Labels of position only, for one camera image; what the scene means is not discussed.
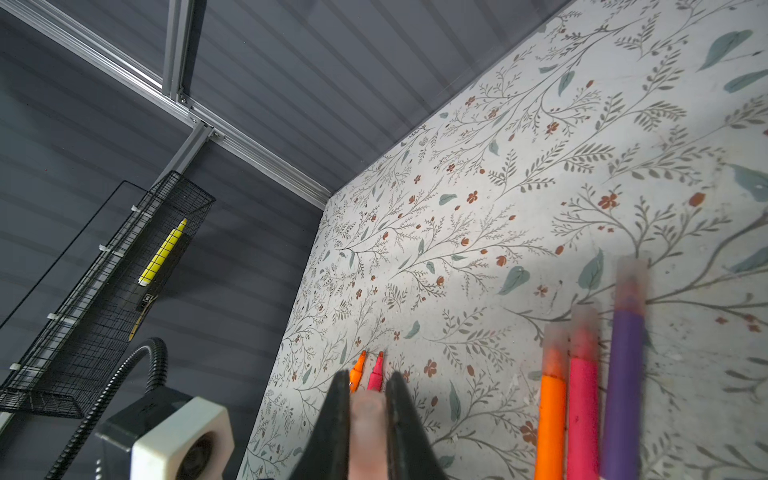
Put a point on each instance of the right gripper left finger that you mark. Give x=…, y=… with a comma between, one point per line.
x=326, y=454

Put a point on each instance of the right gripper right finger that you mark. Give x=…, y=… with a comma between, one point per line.
x=409, y=453

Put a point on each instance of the translucent pink pen cap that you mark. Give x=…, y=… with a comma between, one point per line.
x=368, y=436

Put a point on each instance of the pink marker pen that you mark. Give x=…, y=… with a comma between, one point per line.
x=376, y=376
x=582, y=460

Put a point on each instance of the orange marker pen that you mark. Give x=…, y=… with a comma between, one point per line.
x=550, y=447
x=356, y=373

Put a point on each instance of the purple marker pen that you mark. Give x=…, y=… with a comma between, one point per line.
x=622, y=419

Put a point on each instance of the yellow marker in basket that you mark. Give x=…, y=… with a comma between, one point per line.
x=162, y=254

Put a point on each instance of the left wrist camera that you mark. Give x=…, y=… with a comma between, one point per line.
x=165, y=435

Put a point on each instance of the black wire basket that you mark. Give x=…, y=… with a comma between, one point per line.
x=71, y=359

